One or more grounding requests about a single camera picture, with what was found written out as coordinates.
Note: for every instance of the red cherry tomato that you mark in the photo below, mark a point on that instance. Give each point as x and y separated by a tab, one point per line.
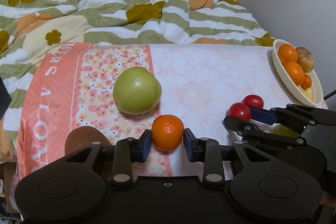
254	101
240	111

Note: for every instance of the large orange mandarin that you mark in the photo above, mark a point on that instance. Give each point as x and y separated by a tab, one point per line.
287	53

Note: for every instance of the brown kiwi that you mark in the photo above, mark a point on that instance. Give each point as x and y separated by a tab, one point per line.
82	136

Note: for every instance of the small orange mandarin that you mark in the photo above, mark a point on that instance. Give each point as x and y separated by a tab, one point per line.
167	132

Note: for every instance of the brownish old apple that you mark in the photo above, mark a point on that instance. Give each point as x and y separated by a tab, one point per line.
305	59

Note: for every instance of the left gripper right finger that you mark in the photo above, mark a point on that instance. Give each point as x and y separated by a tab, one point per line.
208	152

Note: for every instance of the green striped floral duvet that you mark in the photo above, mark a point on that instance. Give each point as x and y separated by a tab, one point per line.
32	28

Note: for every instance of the cream fruit bowl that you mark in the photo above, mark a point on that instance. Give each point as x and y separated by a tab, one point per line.
310	97

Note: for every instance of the pink floral table cloth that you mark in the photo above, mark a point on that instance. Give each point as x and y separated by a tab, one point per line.
73	87

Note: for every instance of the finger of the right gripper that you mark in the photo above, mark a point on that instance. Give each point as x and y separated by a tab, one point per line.
239	129
294	113

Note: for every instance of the large green apple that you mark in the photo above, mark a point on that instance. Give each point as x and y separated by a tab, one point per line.
136	91

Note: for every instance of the small green apple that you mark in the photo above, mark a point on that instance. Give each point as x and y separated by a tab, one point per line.
284	131

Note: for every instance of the small orange in bowl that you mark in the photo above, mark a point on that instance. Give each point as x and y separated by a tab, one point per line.
307	82

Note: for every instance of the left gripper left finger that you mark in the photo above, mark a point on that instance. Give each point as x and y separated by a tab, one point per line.
128	151

